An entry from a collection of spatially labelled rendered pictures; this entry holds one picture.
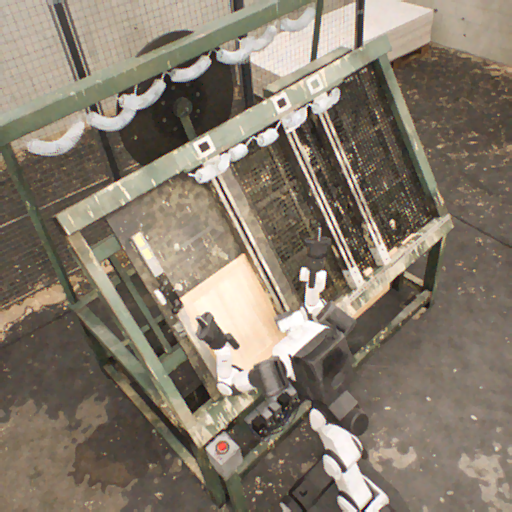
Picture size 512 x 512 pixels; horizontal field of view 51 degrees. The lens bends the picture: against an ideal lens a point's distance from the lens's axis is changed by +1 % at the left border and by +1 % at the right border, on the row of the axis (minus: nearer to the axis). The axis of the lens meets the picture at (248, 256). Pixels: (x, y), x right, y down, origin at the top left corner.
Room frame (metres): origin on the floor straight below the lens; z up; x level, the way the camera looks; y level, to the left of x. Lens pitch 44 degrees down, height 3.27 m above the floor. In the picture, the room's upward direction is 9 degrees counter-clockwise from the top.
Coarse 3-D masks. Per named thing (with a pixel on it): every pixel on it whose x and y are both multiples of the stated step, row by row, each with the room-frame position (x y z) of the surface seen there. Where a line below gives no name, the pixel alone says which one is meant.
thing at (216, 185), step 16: (192, 144) 2.22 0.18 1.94; (208, 144) 2.25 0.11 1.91; (208, 160) 2.20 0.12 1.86; (224, 160) 2.12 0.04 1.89; (224, 192) 2.16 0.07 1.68; (224, 208) 2.12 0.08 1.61; (240, 224) 2.09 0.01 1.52; (240, 240) 2.04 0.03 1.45; (256, 256) 2.01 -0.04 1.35; (256, 272) 1.96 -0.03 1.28; (272, 288) 1.92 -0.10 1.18
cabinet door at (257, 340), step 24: (240, 264) 1.98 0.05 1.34; (216, 288) 1.86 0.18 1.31; (240, 288) 1.90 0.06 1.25; (192, 312) 1.74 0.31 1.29; (216, 312) 1.78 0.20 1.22; (240, 312) 1.81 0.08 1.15; (264, 312) 1.85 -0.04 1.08; (240, 336) 1.73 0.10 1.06; (264, 336) 1.76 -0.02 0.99; (216, 360) 1.61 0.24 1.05; (240, 360) 1.64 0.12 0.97; (264, 360) 1.67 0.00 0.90
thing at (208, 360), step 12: (132, 240) 1.89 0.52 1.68; (144, 240) 1.89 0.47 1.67; (156, 264) 1.83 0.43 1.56; (156, 276) 1.80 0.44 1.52; (168, 300) 1.74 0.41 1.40; (180, 312) 1.71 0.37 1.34; (192, 324) 1.69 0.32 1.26; (192, 336) 1.65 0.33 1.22; (204, 348) 1.62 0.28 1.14; (204, 360) 1.58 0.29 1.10; (216, 372) 1.56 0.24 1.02; (216, 384) 1.53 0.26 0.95
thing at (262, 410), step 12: (276, 396) 1.54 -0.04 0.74; (288, 396) 1.54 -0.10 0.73; (300, 396) 1.59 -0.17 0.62; (252, 408) 1.48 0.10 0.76; (264, 408) 1.48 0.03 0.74; (276, 408) 1.46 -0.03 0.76; (288, 408) 1.49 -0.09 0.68; (240, 420) 1.43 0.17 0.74; (252, 420) 1.41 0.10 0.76; (264, 420) 1.42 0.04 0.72; (288, 420) 1.47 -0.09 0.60; (252, 432) 1.41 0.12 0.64; (264, 432) 1.36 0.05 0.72; (276, 432) 1.41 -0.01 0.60
